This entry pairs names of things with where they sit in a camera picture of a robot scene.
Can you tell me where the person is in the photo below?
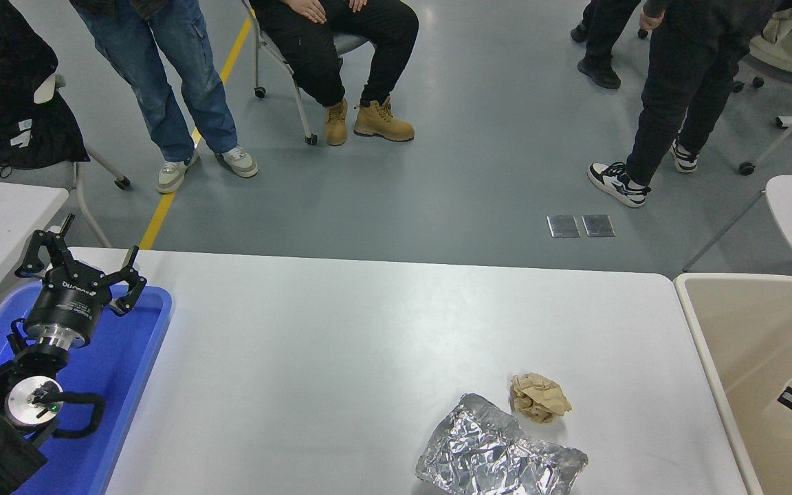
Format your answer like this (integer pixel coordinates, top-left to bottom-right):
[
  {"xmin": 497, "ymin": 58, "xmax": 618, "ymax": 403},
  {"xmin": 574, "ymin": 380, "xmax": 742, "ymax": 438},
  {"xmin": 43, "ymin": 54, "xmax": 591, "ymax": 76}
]
[
  {"xmin": 69, "ymin": 0, "xmax": 259, "ymax": 195},
  {"xmin": 248, "ymin": 0, "xmax": 421, "ymax": 146},
  {"xmin": 570, "ymin": 0, "xmax": 644, "ymax": 90},
  {"xmin": 587, "ymin": 0, "xmax": 782, "ymax": 208}
]

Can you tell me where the silver floor plate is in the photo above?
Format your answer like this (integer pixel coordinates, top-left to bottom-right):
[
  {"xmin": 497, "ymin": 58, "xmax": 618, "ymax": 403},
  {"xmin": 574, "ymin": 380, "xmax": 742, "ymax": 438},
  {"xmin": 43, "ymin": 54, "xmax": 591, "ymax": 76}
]
[
  {"xmin": 582, "ymin": 214, "xmax": 615, "ymax": 238},
  {"xmin": 547, "ymin": 215, "xmax": 580, "ymax": 239}
]

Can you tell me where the tan paper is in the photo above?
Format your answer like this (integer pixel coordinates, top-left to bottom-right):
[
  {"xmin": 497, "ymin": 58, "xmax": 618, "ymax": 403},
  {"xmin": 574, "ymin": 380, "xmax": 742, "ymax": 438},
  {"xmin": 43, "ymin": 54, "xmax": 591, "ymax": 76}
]
[{"xmin": 509, "ymin": 373, "xmax": 572, "ymax": 424}]

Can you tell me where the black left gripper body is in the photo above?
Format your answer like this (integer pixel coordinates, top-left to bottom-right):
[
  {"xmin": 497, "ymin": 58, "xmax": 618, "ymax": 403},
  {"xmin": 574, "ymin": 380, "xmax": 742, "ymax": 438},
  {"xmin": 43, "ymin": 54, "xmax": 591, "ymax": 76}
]
[{"xmin": 25, "ymin": 263, "xmax": 113, "ymax": 339}]

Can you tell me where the large pale bin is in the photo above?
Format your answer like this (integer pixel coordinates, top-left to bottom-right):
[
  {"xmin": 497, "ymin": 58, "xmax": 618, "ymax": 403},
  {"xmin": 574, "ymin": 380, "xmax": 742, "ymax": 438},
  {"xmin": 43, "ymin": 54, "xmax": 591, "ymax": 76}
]
[{"xmin": 673, "ymin": 273, "xmax": 792, "ymax": 495}]

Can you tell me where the grey chair with castors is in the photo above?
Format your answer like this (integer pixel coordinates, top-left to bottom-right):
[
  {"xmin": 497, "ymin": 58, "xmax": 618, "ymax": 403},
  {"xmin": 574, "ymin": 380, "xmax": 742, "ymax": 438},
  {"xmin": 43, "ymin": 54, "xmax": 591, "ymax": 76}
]
[{"xmin": 241, "ymin": 0, "xmax": 369, "ymax": 146}]

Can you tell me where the black coat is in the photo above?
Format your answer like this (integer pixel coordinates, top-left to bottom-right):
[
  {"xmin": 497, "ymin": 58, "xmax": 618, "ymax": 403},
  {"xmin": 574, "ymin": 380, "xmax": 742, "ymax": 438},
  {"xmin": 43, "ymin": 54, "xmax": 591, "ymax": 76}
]
[{"xmin": 0, "ymin": 0, "xmax": 89, "ymax": 178}]

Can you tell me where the blue plastic tray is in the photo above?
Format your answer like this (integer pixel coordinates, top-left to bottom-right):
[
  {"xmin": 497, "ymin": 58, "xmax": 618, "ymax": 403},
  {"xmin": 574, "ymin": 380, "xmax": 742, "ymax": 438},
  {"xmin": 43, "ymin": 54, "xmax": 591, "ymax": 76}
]
[{"xmin": 0, "ymin": 282, "xmax": 175, "ymax": 495}]

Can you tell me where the silver foil tray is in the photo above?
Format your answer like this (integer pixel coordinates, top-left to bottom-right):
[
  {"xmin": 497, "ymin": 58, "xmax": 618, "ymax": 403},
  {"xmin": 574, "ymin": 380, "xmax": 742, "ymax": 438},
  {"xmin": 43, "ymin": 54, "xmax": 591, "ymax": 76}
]
[{"xmin": 415, "ymin": 393, "xmax": 589, "ymax": 495}]

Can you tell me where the grey chair with armrest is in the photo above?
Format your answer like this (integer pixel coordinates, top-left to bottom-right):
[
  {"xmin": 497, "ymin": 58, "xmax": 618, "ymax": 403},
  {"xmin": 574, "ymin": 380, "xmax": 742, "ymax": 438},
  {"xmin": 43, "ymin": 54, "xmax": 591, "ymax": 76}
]
[{"xmin": 0, "ymin": 72, "xmax": 131, "ymax": 250}]

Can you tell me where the person's right hand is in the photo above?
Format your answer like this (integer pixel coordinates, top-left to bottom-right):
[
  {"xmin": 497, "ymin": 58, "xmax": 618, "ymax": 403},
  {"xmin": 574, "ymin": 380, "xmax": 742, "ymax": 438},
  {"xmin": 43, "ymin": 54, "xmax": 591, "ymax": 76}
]
[{"xmin": 285, "ymin": 0, "xmax": 328, "ymax": 25}]

